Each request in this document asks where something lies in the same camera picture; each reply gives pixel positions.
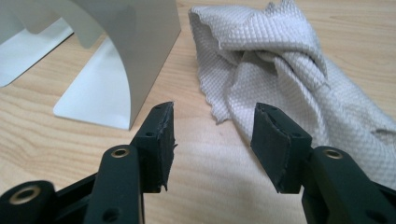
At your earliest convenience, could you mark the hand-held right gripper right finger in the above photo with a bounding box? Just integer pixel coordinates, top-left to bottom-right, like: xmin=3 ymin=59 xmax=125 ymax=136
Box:
xmin=250 ymin=102 xmax=314 ymax=195

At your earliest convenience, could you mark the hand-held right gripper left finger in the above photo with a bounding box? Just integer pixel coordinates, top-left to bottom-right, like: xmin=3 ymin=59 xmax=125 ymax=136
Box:
xmin=130 ymin=101 xmax=178 ymax=194

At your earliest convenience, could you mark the white expandable metal bookend rack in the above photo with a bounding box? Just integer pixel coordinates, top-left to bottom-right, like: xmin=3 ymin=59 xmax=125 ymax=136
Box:
xmin=0 ymin=0 xmax=182 ymax=132

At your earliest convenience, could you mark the grey textured cleaning cloth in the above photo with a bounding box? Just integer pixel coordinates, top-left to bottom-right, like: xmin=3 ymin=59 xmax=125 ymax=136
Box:
xmin=188 ymin=0 xmax=396 ymax=191

